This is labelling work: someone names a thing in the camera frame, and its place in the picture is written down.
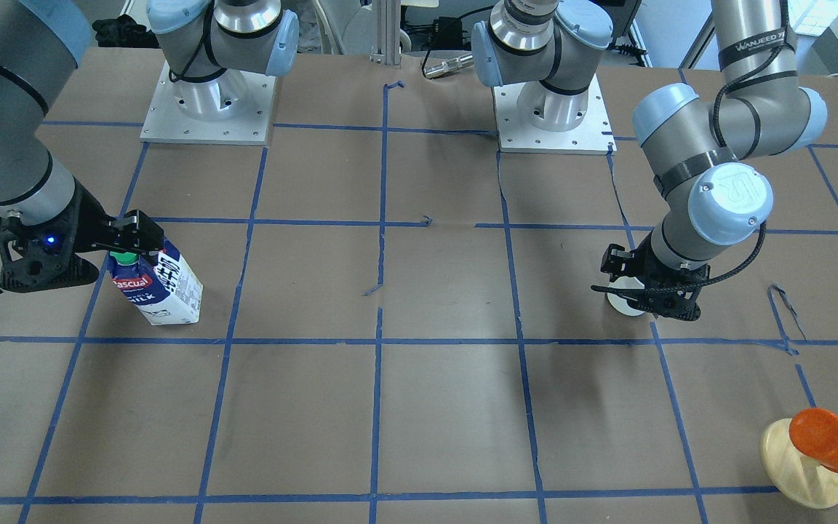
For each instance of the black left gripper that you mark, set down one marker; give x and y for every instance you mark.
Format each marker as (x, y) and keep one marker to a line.
(653, 264)

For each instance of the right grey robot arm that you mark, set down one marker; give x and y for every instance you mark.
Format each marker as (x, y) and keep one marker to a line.
(213, 49)

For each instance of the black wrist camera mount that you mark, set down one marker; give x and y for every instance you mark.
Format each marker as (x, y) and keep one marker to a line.
(41, 257)
(679, 304)

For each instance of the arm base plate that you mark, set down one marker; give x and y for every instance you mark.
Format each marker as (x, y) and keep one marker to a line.
(235, 109)
(533, 120)

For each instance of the blue white milk carton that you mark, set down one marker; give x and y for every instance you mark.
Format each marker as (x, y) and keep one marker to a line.
(167, 293)

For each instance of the wooden cup stand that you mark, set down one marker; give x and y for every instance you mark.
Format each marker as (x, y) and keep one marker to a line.
(800, 478)

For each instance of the white ribbed cup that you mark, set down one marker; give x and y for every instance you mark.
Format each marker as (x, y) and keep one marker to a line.
(620, 304)

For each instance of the orange cup on stand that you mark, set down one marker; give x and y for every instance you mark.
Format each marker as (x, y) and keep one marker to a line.
(814, 432)

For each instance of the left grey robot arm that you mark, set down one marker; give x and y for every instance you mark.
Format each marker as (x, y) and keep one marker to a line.
(697, 151)

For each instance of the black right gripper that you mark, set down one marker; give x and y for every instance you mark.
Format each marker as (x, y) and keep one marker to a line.
(86, 220)

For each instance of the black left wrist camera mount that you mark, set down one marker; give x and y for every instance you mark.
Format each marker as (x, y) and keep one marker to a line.
(679, 304)

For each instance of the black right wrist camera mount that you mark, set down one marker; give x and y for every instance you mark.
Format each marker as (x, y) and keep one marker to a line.
(41, 257)

